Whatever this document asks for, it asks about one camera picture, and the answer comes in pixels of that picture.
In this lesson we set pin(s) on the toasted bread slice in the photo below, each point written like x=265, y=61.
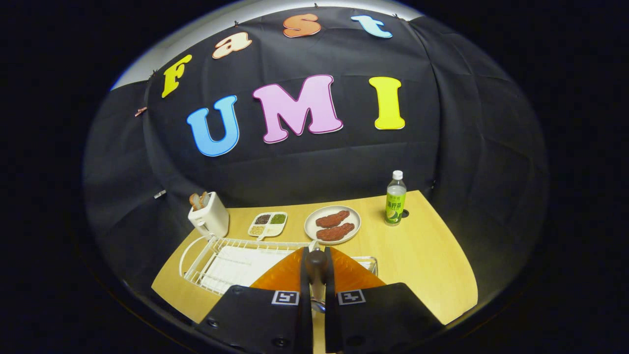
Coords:
x=205, y=197
x=195, y=200

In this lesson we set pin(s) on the silver clip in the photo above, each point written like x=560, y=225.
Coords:
x=159, y=194

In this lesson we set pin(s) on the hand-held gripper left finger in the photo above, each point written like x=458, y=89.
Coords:
x=305, y=319

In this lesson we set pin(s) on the black backdrop cloth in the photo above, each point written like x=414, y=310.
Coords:
x=344, y=162

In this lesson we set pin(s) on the white divided condiment dish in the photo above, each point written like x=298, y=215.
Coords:
x=270, y=230

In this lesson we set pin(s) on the brown meat piece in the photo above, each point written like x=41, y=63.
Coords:
x=333, y=219
x=336, y=232

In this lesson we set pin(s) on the green label drink bottle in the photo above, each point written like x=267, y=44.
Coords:
x=395, y=196

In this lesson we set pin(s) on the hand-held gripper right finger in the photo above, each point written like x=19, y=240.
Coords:
x=330, y=319

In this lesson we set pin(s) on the beige round plate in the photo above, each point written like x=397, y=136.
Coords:
x=310, y=228

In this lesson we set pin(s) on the white toaster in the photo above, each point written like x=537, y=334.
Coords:
x=214, y=219

